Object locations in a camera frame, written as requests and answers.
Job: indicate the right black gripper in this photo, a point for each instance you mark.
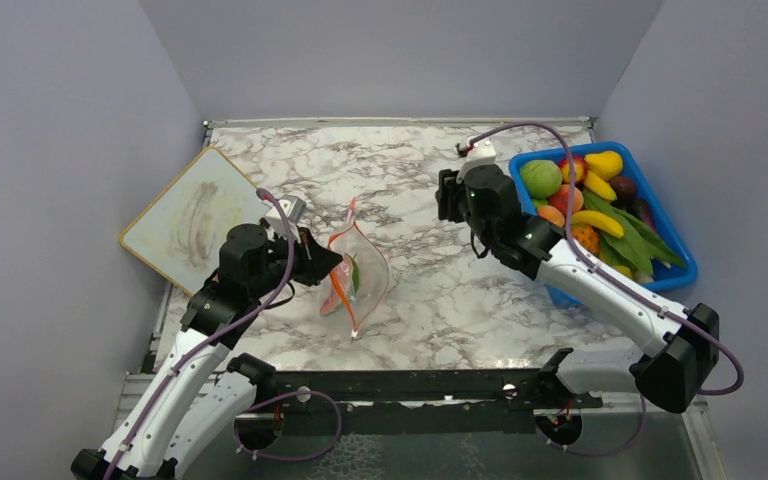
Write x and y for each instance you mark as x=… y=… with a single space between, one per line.
x=448 y=195

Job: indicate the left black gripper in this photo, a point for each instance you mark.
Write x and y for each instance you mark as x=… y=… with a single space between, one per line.
x=316 y=259

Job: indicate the watermelon slice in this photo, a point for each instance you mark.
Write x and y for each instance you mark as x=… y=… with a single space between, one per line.
x=344 y=284

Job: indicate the clear orange zip top bag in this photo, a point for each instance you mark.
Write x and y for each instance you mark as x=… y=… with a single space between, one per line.
x=374 y=275

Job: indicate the green cabbage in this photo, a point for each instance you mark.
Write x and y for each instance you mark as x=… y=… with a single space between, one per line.
x=542 y=178

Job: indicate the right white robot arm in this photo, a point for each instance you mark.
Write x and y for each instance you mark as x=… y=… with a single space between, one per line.
x=674 y=346

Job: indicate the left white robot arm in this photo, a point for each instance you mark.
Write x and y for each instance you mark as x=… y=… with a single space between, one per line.
x=171 y=423

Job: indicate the red white pen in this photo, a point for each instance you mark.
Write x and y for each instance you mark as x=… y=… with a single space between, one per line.
x=351 y=211

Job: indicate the small orange peach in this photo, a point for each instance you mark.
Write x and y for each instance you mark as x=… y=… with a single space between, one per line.
x=552 y=214

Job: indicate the pink peach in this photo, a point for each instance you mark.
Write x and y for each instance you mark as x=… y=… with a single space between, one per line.
x=566 y=196

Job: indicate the wood framed whiteboard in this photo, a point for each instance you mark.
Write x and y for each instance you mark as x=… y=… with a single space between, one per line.
x=180 y=233

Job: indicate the red yellow apple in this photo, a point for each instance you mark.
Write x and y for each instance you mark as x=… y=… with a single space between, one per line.
x=578 y=165

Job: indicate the orange spiky pineapple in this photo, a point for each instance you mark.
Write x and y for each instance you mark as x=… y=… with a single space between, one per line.
x=587 y=237

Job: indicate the yellow banana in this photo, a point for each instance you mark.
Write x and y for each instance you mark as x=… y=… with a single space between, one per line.
x=600 y=221
x=600 y=187

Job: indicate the yellow pear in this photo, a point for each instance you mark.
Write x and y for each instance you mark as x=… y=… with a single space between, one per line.
x=605 y=165

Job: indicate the dark passion fruit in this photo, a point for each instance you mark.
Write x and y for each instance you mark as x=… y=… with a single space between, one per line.
x=625 y=189

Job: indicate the yellow bell pepper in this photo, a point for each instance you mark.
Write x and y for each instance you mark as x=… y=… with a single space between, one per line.
x=625 y=271

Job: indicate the purple eggplant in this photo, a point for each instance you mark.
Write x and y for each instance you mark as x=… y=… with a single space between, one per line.
x=641 y=209

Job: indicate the green leafy vegetable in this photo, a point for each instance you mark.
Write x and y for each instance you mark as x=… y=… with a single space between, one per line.
x=640 y=249

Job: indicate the blue plastic bin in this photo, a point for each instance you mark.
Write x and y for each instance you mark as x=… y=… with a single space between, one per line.
x=664 y=278

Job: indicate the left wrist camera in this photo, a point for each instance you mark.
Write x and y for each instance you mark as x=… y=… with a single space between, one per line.
x=283 y=219

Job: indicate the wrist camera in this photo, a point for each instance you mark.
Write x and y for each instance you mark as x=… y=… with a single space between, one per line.
x=283 y=219
x=480 y=154

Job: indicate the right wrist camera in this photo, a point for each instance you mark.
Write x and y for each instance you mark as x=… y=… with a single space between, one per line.
x=480 y=154

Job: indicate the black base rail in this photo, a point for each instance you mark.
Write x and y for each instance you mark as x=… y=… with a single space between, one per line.
x=318 y=403

